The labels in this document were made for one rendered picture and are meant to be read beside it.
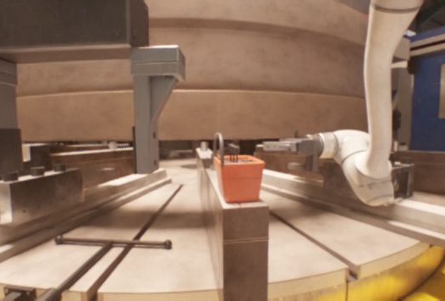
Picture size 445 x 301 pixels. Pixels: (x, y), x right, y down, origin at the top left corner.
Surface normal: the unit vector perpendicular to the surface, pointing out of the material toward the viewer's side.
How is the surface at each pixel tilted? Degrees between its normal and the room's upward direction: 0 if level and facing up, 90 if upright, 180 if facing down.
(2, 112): 90
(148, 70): 90
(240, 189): 97
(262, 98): 90
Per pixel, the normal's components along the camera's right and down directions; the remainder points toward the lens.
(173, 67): -0.03, 0.09
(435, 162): -0.60, 0.07
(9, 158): 1.00, -0.01
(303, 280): 0.24, 0.08
